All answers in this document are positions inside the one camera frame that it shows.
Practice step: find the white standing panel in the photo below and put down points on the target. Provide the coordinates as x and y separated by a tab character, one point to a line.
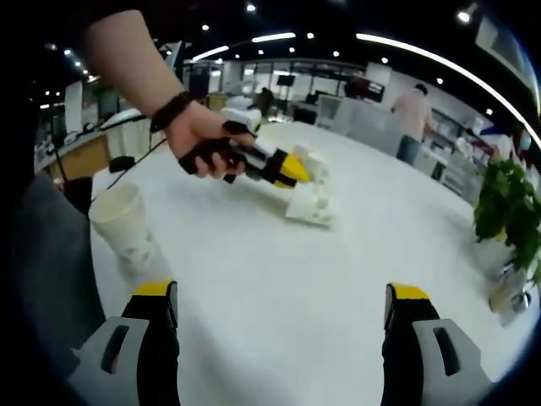
73	105

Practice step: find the person's left hand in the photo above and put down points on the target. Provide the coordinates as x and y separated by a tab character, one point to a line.
194	131

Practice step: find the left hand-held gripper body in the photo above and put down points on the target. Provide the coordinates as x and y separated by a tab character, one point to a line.
264	152

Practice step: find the grey mesh chair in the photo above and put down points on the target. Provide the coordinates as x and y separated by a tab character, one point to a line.
55	262

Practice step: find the ceiling air conditioner vent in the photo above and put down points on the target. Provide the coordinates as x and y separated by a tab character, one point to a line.
498	42

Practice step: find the small glass jar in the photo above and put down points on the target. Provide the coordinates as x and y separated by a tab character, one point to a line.
507	296

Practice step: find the curved ceiling light strip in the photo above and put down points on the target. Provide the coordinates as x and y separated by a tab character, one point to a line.
372	38

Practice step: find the black computer mouse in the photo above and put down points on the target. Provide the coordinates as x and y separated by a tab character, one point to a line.
121	164

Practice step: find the yellow cabinet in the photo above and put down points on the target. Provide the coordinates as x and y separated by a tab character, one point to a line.
215	102

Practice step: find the green potted plant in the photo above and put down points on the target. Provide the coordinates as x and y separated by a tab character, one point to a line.
511	203

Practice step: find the small white object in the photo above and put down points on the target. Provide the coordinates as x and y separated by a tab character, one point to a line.
321	167

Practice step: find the white table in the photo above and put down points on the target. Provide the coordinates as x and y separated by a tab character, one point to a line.
262	262

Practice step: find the wooden side desk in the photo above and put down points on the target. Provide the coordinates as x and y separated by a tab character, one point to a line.
80	156

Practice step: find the black red machine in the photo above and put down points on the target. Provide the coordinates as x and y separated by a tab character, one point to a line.
367	89

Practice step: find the dark screen on stand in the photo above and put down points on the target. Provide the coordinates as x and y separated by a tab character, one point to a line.
286	80

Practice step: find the grey partition panel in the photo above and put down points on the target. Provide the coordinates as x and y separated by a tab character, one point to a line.
367	122

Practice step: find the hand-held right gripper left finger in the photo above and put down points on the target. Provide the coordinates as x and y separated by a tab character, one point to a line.
122	359

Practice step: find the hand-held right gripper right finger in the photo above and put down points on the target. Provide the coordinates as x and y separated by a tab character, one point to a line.
439	363

